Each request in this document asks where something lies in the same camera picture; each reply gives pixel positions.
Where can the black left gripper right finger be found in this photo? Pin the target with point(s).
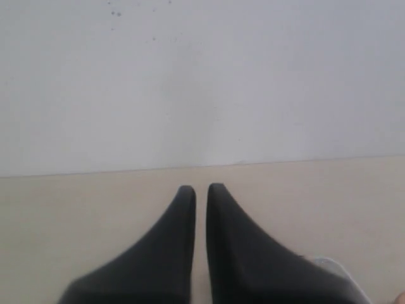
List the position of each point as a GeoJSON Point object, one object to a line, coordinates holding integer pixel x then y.
{"type": "Point", "coordinates": [246, 265]}

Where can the printed white paper towel roll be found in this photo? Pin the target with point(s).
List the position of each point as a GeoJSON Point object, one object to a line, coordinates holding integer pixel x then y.
{"type": "Point", "coordinates": [338, 269]}

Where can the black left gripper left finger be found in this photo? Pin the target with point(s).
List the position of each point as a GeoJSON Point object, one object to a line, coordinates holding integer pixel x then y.
{"type": "Point", "coordinates": [156, 269]}

